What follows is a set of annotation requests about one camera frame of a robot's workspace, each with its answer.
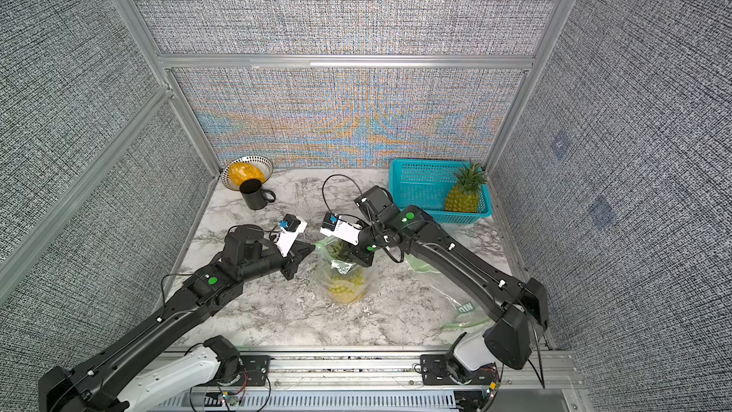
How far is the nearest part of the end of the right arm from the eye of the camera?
2.06ft

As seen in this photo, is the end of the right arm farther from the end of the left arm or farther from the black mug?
the black mug

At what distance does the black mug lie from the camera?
1049 millimetres

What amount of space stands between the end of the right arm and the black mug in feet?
1.79
